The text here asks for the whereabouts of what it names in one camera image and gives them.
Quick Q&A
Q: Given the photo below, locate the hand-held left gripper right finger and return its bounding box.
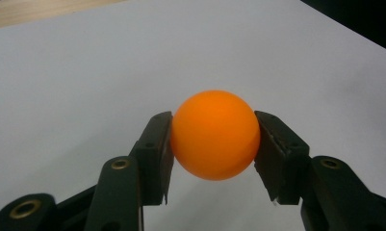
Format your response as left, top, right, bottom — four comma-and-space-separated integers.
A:
253, 110, 386, 231

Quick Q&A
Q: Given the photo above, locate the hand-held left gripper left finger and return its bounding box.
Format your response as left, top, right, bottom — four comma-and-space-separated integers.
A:
84, 110, 175, 231

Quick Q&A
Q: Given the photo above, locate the orange ball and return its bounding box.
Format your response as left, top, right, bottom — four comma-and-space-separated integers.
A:
169, 90, 262, 181

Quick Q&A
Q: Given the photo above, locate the white table cover sheet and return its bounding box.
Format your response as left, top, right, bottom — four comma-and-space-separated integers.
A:
0, 0, 386, 231

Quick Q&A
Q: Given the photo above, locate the wooden table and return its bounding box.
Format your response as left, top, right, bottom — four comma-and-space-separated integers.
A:
0, 0, 124, 32

